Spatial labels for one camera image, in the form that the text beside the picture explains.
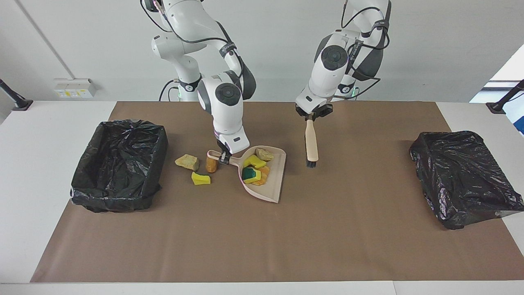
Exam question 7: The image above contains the plain yellow sponge piece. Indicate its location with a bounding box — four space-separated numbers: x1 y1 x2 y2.
243 154 267 169

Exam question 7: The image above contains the green topped yellow sponge chunk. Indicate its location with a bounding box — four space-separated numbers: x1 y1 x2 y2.
242 167 262 183

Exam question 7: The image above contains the pink plastic dustpan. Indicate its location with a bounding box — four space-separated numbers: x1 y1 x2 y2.
207 145 287 204

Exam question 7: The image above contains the black bag lined bin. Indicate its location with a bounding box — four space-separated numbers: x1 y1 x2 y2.
70 119 169 213
409 131 524 230

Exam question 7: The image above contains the brown paper table mat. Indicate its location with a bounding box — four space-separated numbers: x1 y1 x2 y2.
31 101 524 283

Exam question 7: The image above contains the black clamp stand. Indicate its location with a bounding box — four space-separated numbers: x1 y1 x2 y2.
0 79 34 111
486 79 524 115

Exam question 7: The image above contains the blue panel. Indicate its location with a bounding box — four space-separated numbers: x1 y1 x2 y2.
507 103 524 136

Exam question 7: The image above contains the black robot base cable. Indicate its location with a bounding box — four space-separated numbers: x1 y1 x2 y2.
158 79 181 102

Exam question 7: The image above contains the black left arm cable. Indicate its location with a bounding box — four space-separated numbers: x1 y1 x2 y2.
341 0 390 101

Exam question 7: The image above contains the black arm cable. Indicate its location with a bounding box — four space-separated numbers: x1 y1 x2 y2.
341 0 390 101
140 0 246 89

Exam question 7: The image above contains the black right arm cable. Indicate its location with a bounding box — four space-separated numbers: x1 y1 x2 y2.
140 0 246 89

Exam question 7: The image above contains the white wall socket box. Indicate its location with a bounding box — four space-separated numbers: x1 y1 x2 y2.
53 78 97 99

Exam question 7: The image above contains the thin white wall conduit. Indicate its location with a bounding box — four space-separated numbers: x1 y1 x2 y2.
16 0 75 80

